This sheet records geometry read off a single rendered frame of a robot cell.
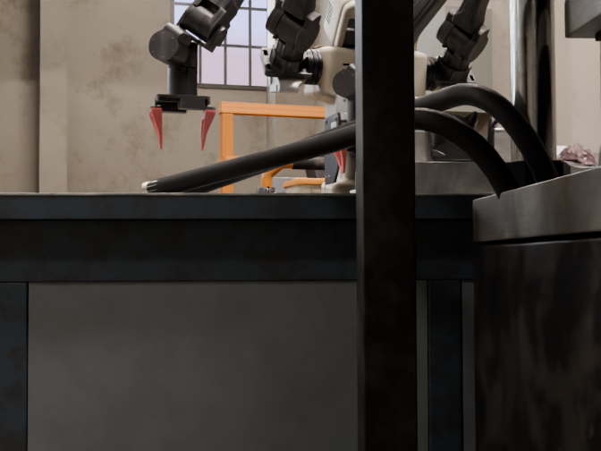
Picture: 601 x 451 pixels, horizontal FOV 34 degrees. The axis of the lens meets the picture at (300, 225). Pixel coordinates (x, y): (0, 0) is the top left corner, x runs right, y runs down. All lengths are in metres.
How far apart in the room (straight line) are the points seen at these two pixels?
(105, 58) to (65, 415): 10.71
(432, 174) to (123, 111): 10.50
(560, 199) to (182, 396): 0.68
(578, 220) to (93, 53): 11.24
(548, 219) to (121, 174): 10.95
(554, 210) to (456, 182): 0.57
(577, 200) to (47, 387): 0.83
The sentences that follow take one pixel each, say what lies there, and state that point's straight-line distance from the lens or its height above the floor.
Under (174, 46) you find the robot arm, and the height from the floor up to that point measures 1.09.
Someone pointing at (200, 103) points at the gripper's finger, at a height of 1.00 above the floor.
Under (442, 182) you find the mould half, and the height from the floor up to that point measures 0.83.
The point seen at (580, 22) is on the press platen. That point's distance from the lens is 1.32.
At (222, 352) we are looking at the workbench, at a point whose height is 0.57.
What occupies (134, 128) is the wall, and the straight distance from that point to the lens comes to 12.01.
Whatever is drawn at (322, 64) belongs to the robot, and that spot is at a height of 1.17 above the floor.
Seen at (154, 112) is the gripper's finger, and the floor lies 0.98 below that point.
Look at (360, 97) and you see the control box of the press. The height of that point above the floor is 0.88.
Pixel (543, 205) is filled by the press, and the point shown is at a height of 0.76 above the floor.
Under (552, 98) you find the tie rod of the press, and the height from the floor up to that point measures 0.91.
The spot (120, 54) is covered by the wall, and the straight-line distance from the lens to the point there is 12.14.
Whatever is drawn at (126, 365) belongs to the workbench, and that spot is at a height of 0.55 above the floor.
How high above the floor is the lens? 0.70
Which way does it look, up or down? 2 degrees up
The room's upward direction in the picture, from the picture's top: straight up
